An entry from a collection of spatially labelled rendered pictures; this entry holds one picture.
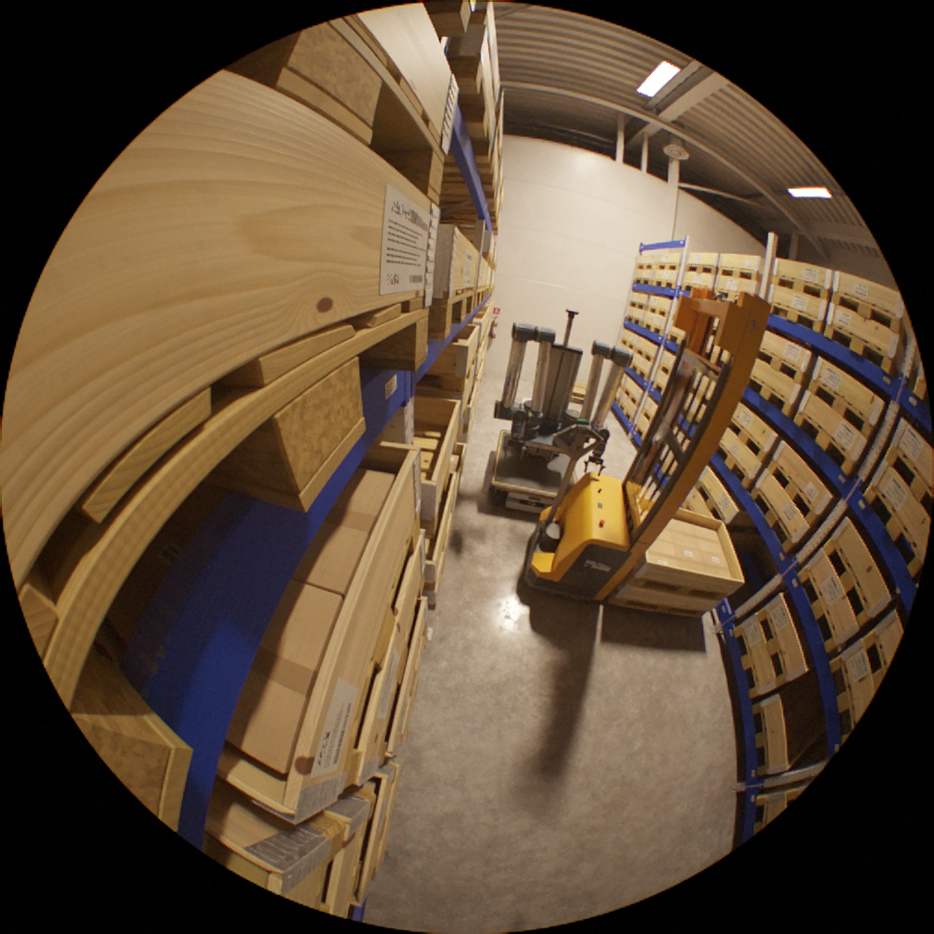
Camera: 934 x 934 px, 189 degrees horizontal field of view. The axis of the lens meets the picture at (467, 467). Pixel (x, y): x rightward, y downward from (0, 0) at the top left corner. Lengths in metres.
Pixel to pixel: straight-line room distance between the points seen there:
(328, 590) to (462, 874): 2.41
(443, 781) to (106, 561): 2.26
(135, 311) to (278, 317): 0.11
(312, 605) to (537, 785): 2.16
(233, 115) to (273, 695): 0.61
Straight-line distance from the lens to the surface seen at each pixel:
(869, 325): 3.21
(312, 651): 0.52
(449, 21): 0.91
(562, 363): 3.07
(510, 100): 9.24
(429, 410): 1.83
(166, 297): 0.16
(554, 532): 2.54
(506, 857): 2.61
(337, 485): 0.47
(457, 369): 1.80
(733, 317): 1.65
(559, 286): 6.83
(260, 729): 0.54
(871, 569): 2.87
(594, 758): 2.58
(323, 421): 0.27
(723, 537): 3.39
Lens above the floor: 2.27
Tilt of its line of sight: 38 degrees down
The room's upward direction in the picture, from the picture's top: 7 degrees clockwise
